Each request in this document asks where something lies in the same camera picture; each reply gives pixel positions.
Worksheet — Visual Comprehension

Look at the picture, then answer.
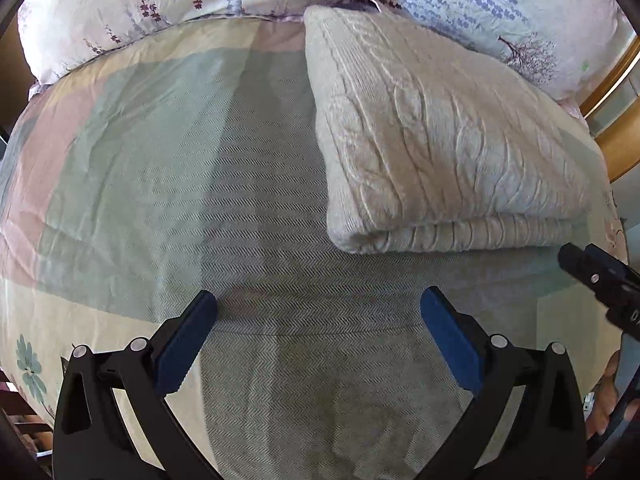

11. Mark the beige cable-knit sweater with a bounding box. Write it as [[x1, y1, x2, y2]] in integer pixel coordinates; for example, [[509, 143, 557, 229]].
[[304, 6, 612, 254]]

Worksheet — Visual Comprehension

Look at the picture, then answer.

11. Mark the person's hand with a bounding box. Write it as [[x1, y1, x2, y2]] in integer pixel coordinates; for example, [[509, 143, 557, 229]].
[[586, 350, 620, 438]]

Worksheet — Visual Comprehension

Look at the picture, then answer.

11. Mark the floral white pillow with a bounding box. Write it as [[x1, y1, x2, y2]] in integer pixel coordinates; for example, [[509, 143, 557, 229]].
[[17, 0, 631, 101]]

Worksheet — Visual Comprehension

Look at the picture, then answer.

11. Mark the pastel patchwork bed sheet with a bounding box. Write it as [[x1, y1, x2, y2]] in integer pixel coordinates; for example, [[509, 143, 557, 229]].
[[1, 20, 620, 479]]

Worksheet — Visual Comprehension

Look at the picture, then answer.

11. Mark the wooden headboard frame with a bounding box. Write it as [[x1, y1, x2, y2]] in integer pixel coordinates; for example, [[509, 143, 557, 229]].
[[580, 35, 639, 182]]

